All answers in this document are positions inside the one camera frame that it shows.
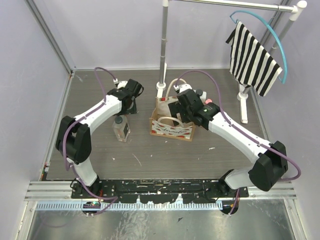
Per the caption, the white bottle dark cap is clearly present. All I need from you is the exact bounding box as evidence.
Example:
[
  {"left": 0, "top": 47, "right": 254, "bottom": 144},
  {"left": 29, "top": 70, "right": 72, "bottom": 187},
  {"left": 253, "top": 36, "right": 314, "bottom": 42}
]
[{"left": 194, "top": 89, "right": 207, "bottom": 102}]

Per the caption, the pink pump soap bottle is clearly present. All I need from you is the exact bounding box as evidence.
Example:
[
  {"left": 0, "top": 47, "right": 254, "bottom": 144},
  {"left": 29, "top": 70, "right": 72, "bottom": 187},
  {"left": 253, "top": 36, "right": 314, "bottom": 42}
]
[{"left": 204, "top": 98, "right": 213, "bottom": 105}]

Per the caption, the clear square bottle black cap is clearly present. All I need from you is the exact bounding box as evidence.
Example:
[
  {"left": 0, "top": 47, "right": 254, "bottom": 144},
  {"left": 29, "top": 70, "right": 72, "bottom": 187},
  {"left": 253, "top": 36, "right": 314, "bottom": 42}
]
[{"left": 112, "top": 115, "right": 131, "bottom": 143}]

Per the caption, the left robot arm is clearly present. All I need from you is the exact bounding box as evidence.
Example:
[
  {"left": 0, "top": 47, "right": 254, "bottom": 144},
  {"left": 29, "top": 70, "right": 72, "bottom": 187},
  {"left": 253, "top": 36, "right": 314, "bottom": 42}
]
[{"left": 55, "top": 79, "right": 144, "bottom": 198}]

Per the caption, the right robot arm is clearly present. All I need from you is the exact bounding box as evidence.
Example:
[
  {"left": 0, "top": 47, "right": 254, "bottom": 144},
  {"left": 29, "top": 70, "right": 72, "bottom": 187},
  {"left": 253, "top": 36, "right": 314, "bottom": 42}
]
[{"left": 168, "top": 89, "right": 288, "bottom": 197}]

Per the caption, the striped black white cloth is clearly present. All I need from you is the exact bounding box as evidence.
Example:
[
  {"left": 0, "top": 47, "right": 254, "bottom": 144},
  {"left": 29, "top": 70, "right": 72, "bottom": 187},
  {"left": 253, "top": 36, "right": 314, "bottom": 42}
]
[{"left": 226, "top": 21, "right": 283, "bottom": 97}]

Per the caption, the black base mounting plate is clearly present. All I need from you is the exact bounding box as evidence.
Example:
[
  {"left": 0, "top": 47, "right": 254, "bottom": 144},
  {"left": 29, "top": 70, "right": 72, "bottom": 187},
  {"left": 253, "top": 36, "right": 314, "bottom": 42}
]
[{"left": 71, "top": 178, "right": 250, "bottom": 204}]

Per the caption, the blue clothes hanger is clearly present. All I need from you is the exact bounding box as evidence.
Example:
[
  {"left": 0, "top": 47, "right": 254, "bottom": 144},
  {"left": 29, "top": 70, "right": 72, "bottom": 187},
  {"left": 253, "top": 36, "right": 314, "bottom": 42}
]
[{"left": 229, "top": 10, "right": 288, "bottom": 84}]

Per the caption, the white clothes rack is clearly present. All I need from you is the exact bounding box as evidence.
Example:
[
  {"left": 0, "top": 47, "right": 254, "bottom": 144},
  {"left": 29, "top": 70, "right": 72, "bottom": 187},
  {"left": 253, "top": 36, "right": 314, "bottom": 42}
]
[{"left": 155, "top": 0, "right": 308, "bottom": 124}]

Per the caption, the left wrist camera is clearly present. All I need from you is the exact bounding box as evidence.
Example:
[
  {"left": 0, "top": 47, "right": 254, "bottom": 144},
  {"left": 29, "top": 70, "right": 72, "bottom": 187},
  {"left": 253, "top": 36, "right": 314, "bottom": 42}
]
[{"left": 113, "top": 78, "right": 128, "bottom": 89}]

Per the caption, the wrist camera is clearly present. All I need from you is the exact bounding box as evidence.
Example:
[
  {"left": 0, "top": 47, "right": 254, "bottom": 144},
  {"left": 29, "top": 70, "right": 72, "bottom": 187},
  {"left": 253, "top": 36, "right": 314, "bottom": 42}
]
[
  {"left": 173, "top": 83, "right": 193, "bottom": 94},
  {"left": 113, "top": 78, "right": 128, "bottom": 89}
]

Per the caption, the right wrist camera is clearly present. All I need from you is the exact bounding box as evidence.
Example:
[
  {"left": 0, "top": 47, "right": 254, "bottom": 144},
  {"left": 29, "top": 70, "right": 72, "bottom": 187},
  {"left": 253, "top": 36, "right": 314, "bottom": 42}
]
[{"left": 173, "top": 83, "right": 193, "bottom": 94}]

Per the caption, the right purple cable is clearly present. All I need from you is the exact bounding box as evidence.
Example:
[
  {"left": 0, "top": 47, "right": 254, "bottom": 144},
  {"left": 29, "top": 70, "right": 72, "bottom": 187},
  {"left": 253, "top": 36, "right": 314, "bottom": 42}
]
[{"left": 174, "top": 70, "right": 302, "bottom": 216}]

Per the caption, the purple cable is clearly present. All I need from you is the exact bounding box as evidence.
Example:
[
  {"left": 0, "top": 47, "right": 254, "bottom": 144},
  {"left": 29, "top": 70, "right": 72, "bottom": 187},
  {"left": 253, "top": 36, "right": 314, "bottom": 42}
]
[
  {"left": 63, "top": 66, "right": 121, "bottom": 216},
  {"left": 174, "top": 70, "right": 302, "bottom": 216}
]

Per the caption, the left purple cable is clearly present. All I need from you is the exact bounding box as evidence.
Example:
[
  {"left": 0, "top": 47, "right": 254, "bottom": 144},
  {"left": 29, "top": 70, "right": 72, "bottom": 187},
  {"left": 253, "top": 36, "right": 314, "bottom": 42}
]
[{"left": 63, "top": 66, "right": 121, "bottom": 216}]

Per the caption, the aluminium rail frame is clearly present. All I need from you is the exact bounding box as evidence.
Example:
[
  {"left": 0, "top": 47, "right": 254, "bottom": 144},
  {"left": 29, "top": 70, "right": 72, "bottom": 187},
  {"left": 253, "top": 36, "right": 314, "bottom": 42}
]
[{"left": 24, "top": 179, "right": 297, "bottom": 215}]

